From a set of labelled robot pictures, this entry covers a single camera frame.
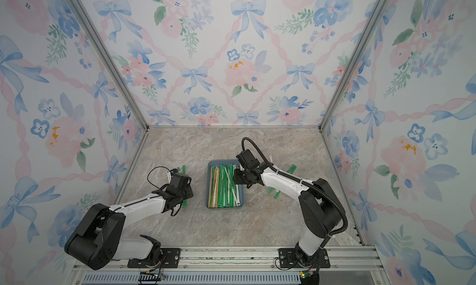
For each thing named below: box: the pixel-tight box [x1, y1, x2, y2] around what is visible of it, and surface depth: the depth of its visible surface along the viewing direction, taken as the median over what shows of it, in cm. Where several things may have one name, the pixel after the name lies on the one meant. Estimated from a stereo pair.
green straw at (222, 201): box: [217, 164, 227, 208], surface depth 94 cm
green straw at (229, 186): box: [223, 164, 236, 207], surface depth 94 cm
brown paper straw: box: [212, 167, 217, 208], surface depth 94 cm
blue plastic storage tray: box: [205, 159, 245, 210], surface depth 94 cm
